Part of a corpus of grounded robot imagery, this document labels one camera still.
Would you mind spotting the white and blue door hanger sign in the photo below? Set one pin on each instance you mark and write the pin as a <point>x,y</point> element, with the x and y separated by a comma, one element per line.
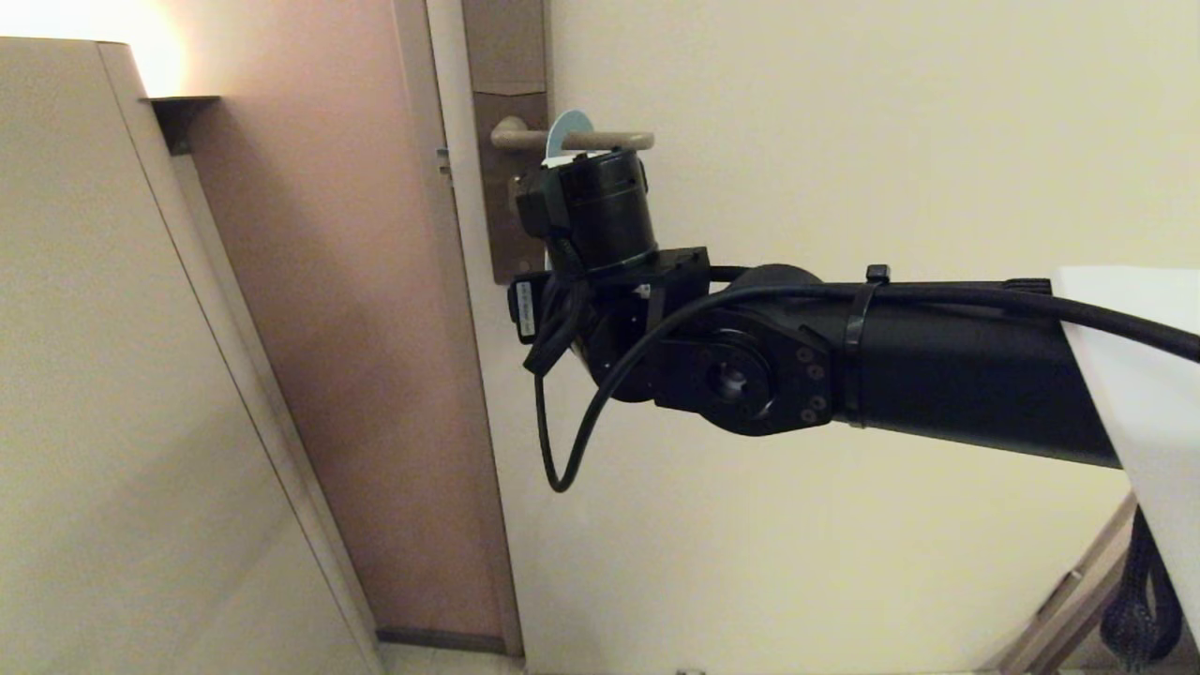
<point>572,127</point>

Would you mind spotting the cream white door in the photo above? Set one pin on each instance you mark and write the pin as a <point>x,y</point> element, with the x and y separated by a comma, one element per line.
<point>844,141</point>

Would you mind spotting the brown metal lock plate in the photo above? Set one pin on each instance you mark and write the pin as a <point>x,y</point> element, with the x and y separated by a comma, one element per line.
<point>502,56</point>

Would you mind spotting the closet frame hinge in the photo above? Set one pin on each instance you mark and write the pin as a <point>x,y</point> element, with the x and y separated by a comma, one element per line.
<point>1059,592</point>

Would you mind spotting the brown closet frame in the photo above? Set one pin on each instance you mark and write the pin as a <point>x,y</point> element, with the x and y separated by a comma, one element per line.
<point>1097,562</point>

